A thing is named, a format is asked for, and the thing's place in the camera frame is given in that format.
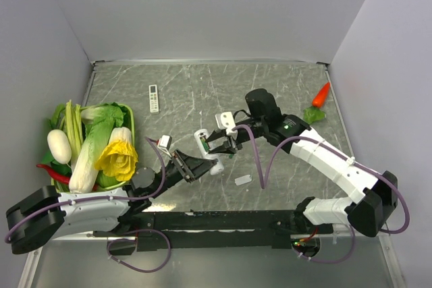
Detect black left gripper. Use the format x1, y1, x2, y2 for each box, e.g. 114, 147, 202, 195
149, 148, 216, 198

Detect white battery cover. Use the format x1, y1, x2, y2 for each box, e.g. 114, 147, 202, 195
234, 175, 252, 186

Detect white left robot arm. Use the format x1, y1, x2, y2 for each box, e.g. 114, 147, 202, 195
5, 150, 218, 255

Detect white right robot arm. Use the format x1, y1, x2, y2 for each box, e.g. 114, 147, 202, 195
206, 88, 399, 237

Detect small white remote control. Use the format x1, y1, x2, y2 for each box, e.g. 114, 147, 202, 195
148, 84, 159, 114

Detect yellow green napa cabbage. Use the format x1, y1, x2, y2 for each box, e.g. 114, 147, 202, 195
94, 127, 138, 182

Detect green plastic basket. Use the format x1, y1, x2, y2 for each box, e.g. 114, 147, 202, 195
41, 104, 134, 192

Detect orange toy carrot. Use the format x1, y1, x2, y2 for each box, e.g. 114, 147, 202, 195
311, 82, 331, 109

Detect large green napa cabbage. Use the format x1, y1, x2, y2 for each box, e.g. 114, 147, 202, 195
69, 103, 131, 194

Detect pale green celery stalks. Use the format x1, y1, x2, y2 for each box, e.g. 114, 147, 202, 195
65, 100, 84, 162

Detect red chili pepper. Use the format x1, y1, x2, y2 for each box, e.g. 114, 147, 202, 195
37, 164, 70, 185

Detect white eggplant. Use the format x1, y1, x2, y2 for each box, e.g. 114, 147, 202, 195
47, 129, 72, 165

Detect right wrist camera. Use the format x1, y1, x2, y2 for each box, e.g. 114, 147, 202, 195
215, 111, 237, 136

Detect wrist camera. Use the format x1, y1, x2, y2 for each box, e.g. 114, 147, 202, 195
215, 111, 237, 136
157, 135, 172, 156

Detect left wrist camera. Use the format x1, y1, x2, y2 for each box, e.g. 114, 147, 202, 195
157, 135, 172, 156

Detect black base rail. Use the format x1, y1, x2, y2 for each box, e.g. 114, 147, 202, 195
93, 210, 333, 252

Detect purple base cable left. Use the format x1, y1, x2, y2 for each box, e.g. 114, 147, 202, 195
106, 228, 171, 273

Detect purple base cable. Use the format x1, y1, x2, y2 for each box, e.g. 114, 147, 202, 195
106, 228, 171, 273
293, 225, 356, 264

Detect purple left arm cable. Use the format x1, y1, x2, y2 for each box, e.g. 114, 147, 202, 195
3, 136, 167, 244

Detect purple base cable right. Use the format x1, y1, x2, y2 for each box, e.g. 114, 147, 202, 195
293, 225, 356, 264

